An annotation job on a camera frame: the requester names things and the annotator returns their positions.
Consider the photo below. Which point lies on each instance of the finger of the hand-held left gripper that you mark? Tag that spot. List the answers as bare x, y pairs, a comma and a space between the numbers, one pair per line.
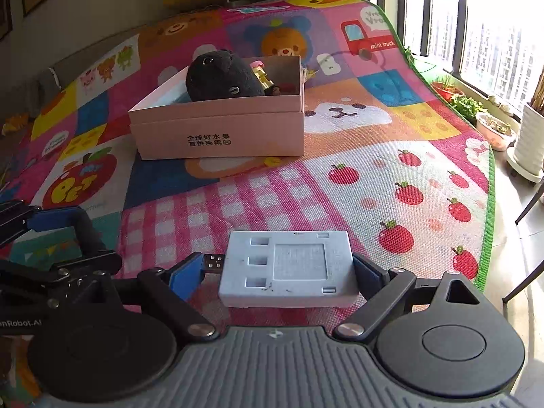
91, 259
51, 219

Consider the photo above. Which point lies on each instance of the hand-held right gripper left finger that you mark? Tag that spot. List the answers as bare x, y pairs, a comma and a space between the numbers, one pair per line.
185, 276

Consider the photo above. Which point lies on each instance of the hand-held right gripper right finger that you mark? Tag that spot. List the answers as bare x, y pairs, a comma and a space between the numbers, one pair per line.
369, 276

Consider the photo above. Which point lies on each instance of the grey plastic device with plug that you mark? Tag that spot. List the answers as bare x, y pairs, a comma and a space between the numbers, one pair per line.
293, 267

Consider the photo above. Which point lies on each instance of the pink cardboard box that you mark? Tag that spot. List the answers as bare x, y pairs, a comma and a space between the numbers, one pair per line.
212, 136

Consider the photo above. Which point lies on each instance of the black plush toy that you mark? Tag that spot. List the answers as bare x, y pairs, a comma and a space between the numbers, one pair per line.
221, 76

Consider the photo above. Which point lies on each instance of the red dress doll toy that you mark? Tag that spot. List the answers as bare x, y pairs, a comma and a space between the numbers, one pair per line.
278, 90

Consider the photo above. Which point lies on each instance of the colourful cartoon play mat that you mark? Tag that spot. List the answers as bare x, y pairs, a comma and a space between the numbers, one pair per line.
340, 204

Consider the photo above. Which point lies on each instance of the yellow plush toy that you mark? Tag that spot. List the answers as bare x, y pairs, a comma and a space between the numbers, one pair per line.
15, 123

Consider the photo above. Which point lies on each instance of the grey neck pillow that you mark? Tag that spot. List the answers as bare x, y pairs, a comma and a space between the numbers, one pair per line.
46, 83

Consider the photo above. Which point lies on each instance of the black metal stand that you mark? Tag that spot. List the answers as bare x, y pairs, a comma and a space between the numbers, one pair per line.
529, 204

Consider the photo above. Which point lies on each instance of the pink flower pot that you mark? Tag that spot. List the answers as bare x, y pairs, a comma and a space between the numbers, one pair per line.
495, 134

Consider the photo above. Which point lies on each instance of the green leafy plant tray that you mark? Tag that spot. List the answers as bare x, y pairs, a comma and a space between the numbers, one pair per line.
467, 106

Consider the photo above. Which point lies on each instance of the red plant pot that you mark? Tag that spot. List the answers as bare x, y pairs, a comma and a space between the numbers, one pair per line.
444, 89

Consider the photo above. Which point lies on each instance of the white ribbed plant pot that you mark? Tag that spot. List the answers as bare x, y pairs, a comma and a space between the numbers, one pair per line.
529, 144

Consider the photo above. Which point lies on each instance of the green plastic basin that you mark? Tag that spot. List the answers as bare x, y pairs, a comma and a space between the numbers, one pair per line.
425, 68

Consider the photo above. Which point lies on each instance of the tall yellowish plant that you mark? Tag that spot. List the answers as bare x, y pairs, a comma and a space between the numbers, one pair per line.
537, 97

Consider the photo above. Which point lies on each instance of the small flat box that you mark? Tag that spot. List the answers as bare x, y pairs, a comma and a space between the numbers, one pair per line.
240, 0

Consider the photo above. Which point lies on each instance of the black window frame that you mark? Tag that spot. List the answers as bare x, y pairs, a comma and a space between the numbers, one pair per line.
462, 34

